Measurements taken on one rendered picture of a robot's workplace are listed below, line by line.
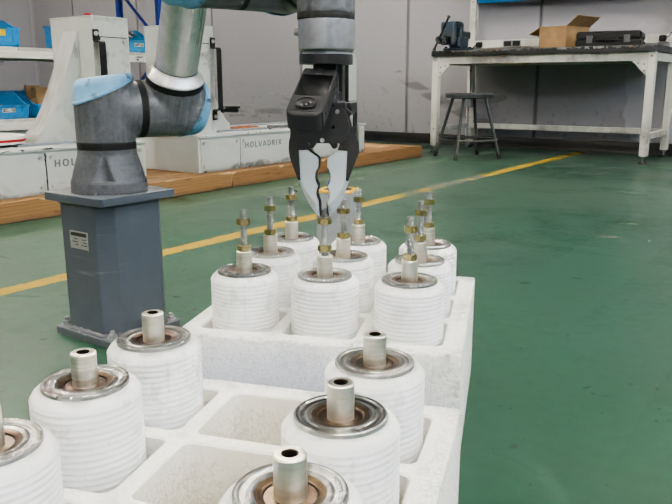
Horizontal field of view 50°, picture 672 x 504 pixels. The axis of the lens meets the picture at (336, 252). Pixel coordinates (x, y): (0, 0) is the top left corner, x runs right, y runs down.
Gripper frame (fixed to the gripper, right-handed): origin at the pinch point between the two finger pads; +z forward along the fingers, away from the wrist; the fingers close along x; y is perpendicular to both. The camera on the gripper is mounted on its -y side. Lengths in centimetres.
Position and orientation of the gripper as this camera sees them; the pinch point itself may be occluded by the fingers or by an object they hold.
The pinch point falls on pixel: (323, 207)
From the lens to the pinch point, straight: 97.6
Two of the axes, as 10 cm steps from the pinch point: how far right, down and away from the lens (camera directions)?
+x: -9.9, -0.4, 1.6
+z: 0.0, 9.7, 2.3
